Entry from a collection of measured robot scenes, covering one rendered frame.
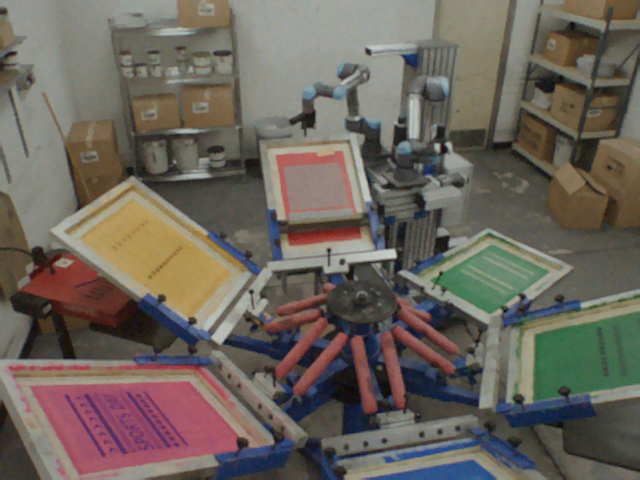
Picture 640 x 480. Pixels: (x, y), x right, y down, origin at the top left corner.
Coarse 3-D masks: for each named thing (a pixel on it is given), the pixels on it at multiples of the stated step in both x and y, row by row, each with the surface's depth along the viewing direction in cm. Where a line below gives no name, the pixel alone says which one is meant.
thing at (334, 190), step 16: (320, 160) 326; (336, 160) 327; (320, 176) 320; (336, 176) 321; (320, 192) 315; (336, 192) 316; (352, 192) 318; (336, 208) 311; (352, 208) 312; (336, 240) 302
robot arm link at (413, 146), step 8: (416, 80) 317; (424, 80) 316; (408, 88) 318; (416, 88) 316; (408, 96) 317; (416, 96) 316; (408, 104) 317; (416, 104) 315; (408, 112) 316; (416, 112) 314; (408, 120) 315; (416, 120) 313; (408, 128) 314; (416, 128) 312; (408, 136) 313; (416, 136) 311; (408, 144) 310; (416, 144) 310; (408, 152) 311; (416, 152) 310
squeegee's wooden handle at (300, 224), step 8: (336, 216) 297; (344, 216) 297; (352, 216) 298; (360, 216) 298; (288, 224) 293; (296, 224) 292; (304, 224) 294; (312, 224) 295; (320, 224) 297; (328, 224) 298; (336, 224) 300; (344, 224) 301
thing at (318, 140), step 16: (272, 144) 323; (288, 144) 326; (304, 144) 328; (320, 144) 330; (352, 144) 329; (272, 192) 307; (368, 192) 315; (272, 208) 303; (288, 256) 290; (304, 256) 291; (320, 256) 293
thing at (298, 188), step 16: (288, 160) 323; (304, 160) 324; (288, 176) 318; (304, 176) 319; (288, 192) 313; (304, 192) 314; (288, 208) 308; (304, 208) 309; (320, 208) 310; (288, 240) 298; (304, 240) 299; (320, 240) 301
